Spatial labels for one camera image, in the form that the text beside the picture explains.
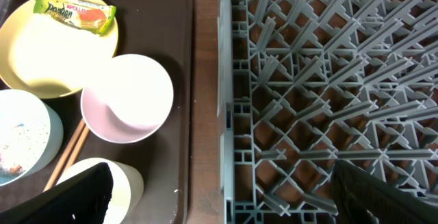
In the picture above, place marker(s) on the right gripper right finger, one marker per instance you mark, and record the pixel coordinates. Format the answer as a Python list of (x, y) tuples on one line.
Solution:
[(359, 197)]

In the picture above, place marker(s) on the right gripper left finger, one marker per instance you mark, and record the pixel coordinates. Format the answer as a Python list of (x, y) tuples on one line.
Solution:
[(84, 198)]

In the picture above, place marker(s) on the light blue bowl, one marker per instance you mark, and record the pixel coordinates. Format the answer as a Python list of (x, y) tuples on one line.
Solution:
[(31, 135)]

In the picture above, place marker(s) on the pink bowl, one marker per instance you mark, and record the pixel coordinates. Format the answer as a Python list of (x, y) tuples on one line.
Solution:
[(128, 99)]

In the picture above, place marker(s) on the green snack wrapper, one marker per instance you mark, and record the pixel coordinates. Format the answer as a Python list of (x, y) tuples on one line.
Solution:
[(79, 14)]

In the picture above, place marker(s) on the grey dishwasher rack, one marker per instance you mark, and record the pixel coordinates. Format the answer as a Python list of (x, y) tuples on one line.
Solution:
[(305, 83)]

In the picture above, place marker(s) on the pale green cup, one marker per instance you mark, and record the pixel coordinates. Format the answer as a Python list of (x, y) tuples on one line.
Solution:
[(127, 190)]

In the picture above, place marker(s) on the wooden chopstick right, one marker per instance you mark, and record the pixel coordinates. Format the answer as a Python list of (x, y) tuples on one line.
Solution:
[(78, 143)]

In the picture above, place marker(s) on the wooden chopstick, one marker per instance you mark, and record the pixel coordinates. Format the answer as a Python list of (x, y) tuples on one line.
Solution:
[(78, 143), (65, 155)]

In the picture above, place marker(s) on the wooden chopstick left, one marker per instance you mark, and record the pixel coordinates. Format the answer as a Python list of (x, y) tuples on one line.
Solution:
[(65, 155)]

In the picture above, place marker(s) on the yellow plate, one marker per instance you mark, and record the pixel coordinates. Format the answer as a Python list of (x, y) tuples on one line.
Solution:
[(50, 59)]

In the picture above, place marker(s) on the brown serving tray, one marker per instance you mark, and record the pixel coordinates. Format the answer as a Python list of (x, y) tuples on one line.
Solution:
[(162, 30)]

